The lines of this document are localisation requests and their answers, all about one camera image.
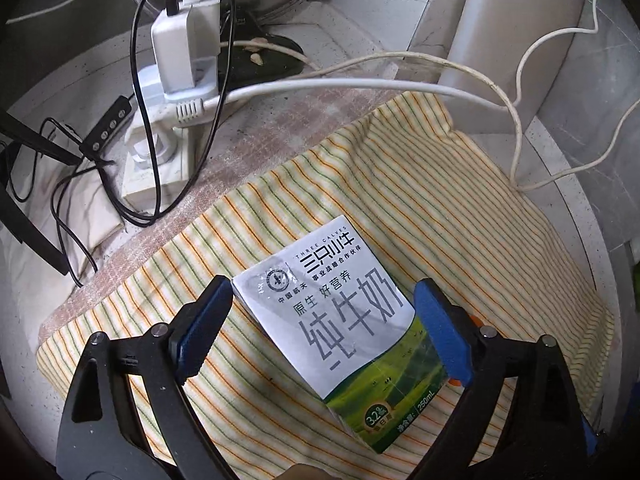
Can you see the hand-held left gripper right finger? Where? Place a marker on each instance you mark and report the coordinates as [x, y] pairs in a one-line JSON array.
[[440, 330]]

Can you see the white panel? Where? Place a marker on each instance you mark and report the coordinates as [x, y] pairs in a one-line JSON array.
[[500, 30]]

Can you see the striped yellow cloth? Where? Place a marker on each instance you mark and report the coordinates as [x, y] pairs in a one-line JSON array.
[[450, 210]]

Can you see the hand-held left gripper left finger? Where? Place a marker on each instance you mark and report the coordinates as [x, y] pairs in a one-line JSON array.
[[200, 335]]

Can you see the white charger adapter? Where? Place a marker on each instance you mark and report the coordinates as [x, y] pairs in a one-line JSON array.
[[182, 45]]

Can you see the black metal stand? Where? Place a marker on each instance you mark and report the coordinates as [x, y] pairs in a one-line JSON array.
[[30, 160]]

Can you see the white and green milk carton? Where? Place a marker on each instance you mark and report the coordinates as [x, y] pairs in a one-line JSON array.
[[340, 335]]

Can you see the white power strip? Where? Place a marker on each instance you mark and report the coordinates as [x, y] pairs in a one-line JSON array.
[[150, 170]]

